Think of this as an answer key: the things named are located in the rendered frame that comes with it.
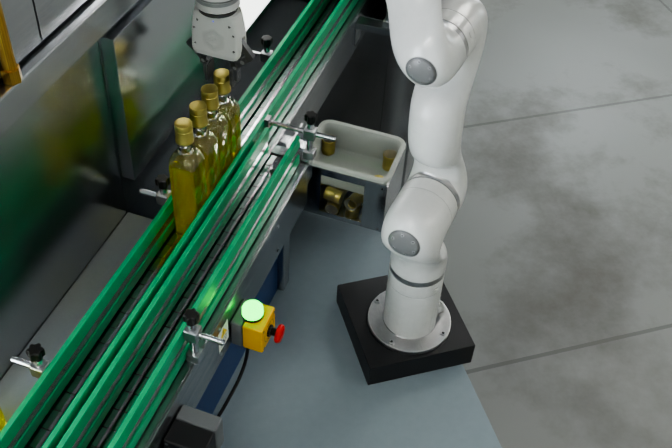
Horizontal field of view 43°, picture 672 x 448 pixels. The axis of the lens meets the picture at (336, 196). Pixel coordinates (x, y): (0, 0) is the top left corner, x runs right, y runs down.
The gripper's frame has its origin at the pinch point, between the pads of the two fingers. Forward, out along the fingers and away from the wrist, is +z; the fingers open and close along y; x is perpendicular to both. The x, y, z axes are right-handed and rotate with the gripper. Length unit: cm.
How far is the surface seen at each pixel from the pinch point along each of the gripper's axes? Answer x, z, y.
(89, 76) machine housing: -23.2, -10.2, -14.6
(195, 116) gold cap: -13.3, 1.5, 0.6
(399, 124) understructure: 97, 81, 17
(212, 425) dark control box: -56, 33, 23
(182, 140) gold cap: -19.1, 3.0, 0.7
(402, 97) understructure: 97, 69, 17
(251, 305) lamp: -30.5, 30.7, 19.2
